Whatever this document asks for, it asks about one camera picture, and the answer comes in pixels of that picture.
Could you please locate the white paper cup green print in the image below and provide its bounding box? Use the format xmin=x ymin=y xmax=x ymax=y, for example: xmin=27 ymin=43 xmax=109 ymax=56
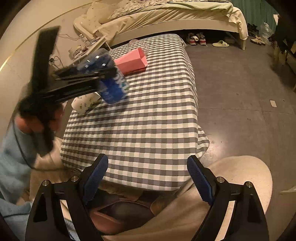
xmin=71 ymin=92 xmax=100 ymax=114

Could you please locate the green curtain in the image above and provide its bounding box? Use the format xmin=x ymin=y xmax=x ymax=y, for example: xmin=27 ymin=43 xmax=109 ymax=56
xmin=231 ymin=0 xmax=277 ymax=31

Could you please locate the green slipper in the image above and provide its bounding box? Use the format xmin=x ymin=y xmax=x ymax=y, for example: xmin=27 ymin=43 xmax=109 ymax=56
xmin=212 ymin=40 xmax=229 ymax=48

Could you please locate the patterned blanket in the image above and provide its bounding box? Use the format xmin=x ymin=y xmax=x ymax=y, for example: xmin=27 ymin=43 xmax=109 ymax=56
xmin=108 ymin=0 xmax=182 ymax=20

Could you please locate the checkered tablecloth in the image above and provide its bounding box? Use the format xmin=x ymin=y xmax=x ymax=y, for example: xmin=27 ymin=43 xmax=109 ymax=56
xmin=60 ymin=34 xmax=210 ymax=191

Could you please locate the white nightstand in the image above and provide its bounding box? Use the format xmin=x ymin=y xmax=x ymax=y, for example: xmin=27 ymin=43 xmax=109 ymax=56
xmin=69 ymin=36 xmax=111 ymax=64

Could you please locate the bed with cream frame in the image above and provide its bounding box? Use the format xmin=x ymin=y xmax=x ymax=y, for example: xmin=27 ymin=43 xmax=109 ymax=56
xmin=73 ymin=1 xmax=248 ymax=50

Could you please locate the light blue sleeve forearm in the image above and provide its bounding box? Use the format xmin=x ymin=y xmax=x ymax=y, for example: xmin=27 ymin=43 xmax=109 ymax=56
xmin=0 ymin=120 xmax=77 ymax=241

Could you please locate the clear glass cup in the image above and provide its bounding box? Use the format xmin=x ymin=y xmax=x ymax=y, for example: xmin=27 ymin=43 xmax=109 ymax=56
xmin=127 ymin=39 xmax=149 ymax=56

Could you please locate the blue plastic cup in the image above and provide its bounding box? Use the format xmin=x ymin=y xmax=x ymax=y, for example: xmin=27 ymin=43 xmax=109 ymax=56
xmin=76 ymin=48 xmax=129 ymax=104

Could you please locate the person's left hand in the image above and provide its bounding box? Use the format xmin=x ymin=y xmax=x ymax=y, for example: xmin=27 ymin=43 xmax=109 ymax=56
xmin=14 ymin=104 xmax=64 ymax=134

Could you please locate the large water jug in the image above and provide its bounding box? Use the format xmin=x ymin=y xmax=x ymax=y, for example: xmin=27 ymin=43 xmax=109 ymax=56
xmin=259 ymin=22 xmax=273 ymax=39

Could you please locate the pink box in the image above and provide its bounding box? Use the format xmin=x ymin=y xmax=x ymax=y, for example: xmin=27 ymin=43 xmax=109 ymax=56
xmin=114 ymin=48 xmax=148 ymax=75

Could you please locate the plastic water bottle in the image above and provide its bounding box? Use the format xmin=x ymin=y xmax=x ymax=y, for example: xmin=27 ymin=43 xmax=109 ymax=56
xmin=79 ymin=34 xmax=91 ymax=47

